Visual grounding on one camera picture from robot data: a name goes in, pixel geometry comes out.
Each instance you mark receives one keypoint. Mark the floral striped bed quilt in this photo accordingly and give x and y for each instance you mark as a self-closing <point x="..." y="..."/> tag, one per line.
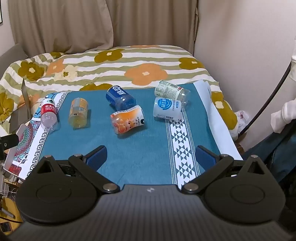
<point x="137" y="66"/>

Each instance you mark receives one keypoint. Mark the white blue label cup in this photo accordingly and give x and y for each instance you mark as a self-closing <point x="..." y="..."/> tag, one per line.
<point x="167" y="109"/>

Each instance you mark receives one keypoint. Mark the yellow orange label cup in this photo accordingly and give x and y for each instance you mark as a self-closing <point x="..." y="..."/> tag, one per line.
<point x="78" y="113"/>

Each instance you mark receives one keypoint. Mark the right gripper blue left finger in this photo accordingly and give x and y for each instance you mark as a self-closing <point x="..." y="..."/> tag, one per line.
<point x="87" y="165"/>

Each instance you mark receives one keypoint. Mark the grey open laptop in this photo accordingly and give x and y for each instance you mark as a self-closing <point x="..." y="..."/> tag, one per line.
<point x="23" y="112"/>

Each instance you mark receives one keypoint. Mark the white plastic bag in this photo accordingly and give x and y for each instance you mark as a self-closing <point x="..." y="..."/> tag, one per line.
<point x="242" y="118"/>

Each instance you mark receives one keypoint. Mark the red label clear cup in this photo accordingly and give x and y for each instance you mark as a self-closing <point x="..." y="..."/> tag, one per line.
<point x="48" y="113"/>

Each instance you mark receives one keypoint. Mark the white garment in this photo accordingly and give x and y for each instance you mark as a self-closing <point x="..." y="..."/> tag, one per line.
<point x="284" y="116"/>

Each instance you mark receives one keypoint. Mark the framed wall picture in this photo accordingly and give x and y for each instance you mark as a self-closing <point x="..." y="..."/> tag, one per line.
<point x="1" y="15"/>

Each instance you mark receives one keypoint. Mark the teal patterned mat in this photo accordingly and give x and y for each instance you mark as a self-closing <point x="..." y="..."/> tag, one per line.
<point x="159" y="152"/>

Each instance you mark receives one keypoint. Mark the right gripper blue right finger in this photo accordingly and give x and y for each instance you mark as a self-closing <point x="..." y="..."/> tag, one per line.
<point x="215" y="166"/>

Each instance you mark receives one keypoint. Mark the orange cartoon label cup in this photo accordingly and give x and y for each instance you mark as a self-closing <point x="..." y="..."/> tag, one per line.
<point x="125" y="120"/>

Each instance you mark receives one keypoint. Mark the beige curtain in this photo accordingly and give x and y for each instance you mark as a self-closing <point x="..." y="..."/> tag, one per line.
<point x="77" y="26"/>

